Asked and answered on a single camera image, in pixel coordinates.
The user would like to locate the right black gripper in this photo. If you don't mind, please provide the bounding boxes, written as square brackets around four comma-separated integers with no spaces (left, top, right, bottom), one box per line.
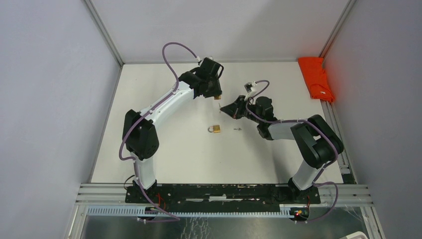
[220,95,262,124]

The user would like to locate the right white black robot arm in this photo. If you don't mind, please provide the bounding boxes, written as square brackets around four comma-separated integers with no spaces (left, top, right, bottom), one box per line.
[220,95,344,203]

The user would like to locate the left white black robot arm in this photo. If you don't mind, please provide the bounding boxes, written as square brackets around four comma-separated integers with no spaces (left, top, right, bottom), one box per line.
[119,57,224,203]

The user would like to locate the orange folded cloth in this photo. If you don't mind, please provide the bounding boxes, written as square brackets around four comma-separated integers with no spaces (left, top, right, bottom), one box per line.
[298,57,335,103]

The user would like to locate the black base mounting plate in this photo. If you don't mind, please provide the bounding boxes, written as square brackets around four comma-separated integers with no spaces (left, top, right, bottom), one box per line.
[125,183,321,213]

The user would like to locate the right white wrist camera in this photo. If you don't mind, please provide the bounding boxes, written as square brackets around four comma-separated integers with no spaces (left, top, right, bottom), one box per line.
[244,81,257,100]

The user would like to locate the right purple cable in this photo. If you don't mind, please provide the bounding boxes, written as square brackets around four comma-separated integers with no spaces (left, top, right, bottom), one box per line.
[245,80,339,223]

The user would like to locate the purple cable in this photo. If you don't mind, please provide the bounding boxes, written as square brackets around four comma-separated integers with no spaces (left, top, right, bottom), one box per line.
[245,80,339,223]
[118,42,202,223]

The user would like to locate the white slotted cable duct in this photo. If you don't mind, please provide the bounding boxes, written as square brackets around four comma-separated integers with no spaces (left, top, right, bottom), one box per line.
[87,206,294,219]

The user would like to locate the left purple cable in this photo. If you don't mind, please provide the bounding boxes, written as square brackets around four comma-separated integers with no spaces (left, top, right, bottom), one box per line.
[118,42,202,223]

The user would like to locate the aluminium frame rails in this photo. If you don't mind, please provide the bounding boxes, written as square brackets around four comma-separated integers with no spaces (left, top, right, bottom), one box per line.
[319,99,375,207]

